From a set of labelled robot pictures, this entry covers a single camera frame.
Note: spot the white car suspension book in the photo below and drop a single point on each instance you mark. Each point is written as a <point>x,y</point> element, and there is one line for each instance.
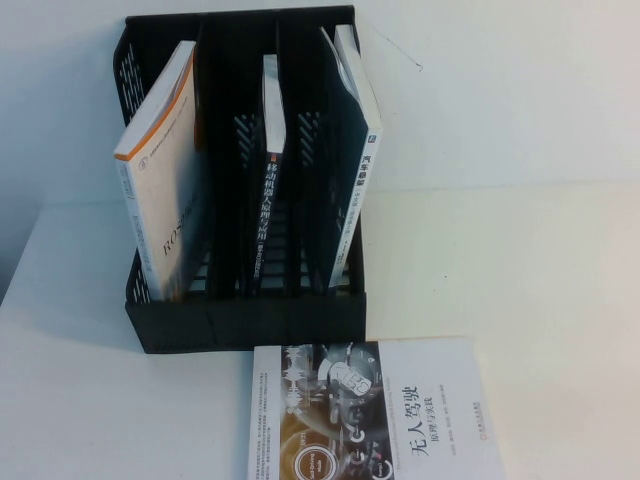
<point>357,200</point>

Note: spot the dark spine mobile robot book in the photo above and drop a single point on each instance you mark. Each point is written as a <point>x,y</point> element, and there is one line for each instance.
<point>272,200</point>

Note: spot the black plastic book stand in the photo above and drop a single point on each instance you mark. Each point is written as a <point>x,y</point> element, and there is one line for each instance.
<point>245,325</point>

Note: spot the white orange ROS book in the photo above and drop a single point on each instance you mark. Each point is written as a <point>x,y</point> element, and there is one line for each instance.
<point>165,200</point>

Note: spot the white autonomous driving book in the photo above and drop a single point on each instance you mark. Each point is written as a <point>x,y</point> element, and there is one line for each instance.
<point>425,400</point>

